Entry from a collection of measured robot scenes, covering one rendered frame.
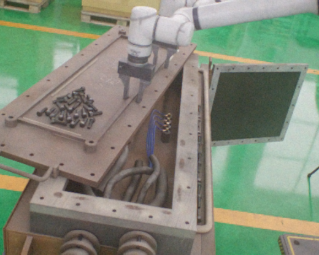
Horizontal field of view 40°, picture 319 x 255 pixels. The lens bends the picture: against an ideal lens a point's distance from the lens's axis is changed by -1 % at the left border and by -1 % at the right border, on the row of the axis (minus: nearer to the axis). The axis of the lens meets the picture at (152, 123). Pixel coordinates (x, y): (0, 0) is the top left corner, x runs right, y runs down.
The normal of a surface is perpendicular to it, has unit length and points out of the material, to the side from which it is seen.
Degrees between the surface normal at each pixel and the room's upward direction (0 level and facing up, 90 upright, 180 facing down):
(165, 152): 0
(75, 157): 0
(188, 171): 0
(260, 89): 90
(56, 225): 90
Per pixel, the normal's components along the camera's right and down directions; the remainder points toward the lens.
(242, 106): 0.31, 0.53
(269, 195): 0.14, -0.85
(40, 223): -0.09, 0.51
